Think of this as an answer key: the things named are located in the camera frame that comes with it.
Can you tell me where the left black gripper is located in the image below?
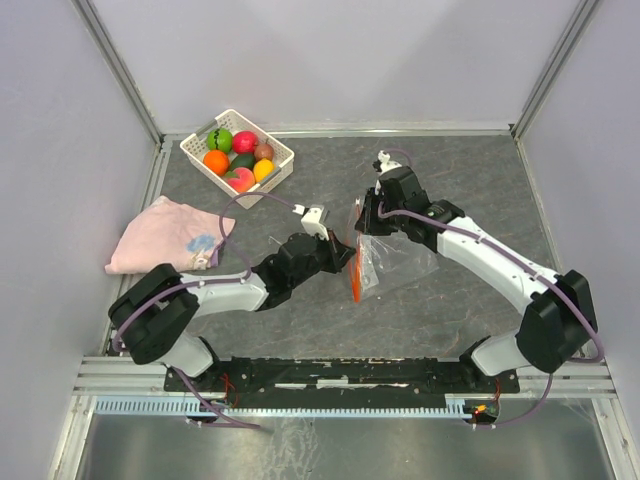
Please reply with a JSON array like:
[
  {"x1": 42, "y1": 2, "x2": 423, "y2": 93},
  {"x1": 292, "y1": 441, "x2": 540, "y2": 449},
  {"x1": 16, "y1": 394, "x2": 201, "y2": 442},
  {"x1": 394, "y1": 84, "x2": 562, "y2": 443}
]
[{"x1": 290, "y1": 226, "x2": 356, "y2": 288}]

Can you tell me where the clear orange zip top bag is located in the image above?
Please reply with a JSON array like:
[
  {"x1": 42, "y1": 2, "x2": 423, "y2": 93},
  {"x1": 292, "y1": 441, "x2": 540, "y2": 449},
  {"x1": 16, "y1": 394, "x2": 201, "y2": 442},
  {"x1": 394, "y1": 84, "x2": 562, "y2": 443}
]
[{"x1": 346, "y1": 197, "x2": 439, "y2": 303}]

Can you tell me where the yellow toy lemon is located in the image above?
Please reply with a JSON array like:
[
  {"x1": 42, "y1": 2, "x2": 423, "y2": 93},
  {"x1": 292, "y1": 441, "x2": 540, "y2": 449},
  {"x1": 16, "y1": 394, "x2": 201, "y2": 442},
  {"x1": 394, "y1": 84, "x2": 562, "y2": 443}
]
[{"x1": 253, "y1": 158, "x2": 275, "y2": 183}]

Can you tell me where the peach toy fruit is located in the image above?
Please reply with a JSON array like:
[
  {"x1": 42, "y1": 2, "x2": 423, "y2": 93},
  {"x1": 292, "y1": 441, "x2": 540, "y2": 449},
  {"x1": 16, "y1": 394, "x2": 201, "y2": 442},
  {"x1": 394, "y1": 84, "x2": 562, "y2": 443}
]
[{"x1": 223, "y1": 167, "x2": 255, "y2": 193}]

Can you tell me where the dark green toy avocado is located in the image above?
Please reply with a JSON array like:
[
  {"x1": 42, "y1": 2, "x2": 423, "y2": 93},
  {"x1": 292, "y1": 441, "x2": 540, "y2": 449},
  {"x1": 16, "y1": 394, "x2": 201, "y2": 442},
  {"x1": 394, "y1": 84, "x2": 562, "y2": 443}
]
[{"x1": 229, "y1": 153, "x2": 256, "y2": 171}]

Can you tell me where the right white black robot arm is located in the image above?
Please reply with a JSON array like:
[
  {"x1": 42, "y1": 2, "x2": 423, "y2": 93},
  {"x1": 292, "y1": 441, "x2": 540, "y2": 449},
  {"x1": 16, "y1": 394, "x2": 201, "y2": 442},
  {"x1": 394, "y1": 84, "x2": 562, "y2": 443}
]
[{"x1": 355, "y1": 161, "x2": 604, "y2": 391}]

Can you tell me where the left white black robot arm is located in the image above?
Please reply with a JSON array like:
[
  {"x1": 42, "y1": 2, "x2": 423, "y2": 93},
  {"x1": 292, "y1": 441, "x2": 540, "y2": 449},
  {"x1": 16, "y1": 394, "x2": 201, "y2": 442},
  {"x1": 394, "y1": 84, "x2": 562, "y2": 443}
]
[{"x1": 108, "y1": 231, "x2": 356, "y2": 390}]

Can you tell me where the brown toy fruit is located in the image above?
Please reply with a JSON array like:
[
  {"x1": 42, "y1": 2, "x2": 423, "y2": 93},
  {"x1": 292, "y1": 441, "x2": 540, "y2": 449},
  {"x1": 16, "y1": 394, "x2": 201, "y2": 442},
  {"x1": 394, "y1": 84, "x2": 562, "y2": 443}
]
[{"x1": 254, "y1": 142, "x2": 275, "y2": 161}]

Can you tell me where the pink red toy fruit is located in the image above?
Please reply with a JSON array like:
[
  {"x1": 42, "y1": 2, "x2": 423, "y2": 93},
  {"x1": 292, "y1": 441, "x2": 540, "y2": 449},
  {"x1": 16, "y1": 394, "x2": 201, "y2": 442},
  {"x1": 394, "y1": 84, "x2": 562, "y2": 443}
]
[{"x1": 232, "y1": 130, "x2": 259, "y2": 154}]

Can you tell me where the orange toy fruit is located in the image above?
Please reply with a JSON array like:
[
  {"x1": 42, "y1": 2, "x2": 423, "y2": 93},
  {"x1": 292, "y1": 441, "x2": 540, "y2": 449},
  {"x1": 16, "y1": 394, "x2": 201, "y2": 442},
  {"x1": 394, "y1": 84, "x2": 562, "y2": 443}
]
[{"x1": 203, "y1": 150, "x2": 230, "y2": 176}]

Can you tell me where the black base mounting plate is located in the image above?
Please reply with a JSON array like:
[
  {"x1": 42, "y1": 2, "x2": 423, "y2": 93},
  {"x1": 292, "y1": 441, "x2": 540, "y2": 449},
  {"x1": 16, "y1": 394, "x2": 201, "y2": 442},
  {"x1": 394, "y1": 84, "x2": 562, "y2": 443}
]
[{"x1": 192, "y1": 357, "x2": 520, "y2": 410}]

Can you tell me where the green watermelon toy ball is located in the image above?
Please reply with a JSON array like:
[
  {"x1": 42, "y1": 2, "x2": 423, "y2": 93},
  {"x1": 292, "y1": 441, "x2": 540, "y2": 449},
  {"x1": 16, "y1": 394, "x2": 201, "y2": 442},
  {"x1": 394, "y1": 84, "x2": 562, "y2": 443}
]
[{"x1": 206, "y1": 128, "x2": 233, "y2": 154}]

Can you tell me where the pink folded cloth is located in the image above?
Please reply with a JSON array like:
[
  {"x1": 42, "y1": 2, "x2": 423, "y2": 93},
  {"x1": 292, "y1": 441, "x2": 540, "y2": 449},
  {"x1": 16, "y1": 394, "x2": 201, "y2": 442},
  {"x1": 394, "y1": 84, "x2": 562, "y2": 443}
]
[{"x1": 105, "y1": 196, "x2": 235, "y2": 275}]

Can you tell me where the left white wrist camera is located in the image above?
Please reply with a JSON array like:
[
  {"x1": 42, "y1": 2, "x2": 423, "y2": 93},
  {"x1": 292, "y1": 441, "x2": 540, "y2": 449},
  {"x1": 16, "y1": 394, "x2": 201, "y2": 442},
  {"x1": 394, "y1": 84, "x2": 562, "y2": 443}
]
[{"x1": 292, "y1": 204, "x2": 329, "y2": 241}]

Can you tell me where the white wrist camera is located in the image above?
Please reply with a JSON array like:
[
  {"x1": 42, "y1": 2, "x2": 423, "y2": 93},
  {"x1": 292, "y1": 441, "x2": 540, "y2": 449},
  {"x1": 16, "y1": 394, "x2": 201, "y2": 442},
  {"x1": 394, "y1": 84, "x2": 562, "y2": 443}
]
[
  {"x1": 292, "y1": 204, "x2": 329, "y2": 241},
  {"x1": 372, "y1": 150, "x2": 402, "y2": 175}
]

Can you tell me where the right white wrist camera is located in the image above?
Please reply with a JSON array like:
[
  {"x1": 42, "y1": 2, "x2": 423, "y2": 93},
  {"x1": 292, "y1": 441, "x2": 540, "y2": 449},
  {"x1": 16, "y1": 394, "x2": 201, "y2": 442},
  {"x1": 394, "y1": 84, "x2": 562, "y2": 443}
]
[{"x1": 372, "y1": 150, "x2": 402, "y2": 175}]

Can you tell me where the light blue cable duct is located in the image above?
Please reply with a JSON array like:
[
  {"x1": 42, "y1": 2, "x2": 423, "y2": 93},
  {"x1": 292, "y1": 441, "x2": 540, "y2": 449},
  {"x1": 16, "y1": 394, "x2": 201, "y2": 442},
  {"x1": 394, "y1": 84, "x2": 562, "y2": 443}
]
[{"x1": 93, "y1": 397, "x2": 496, "y2": 416}]

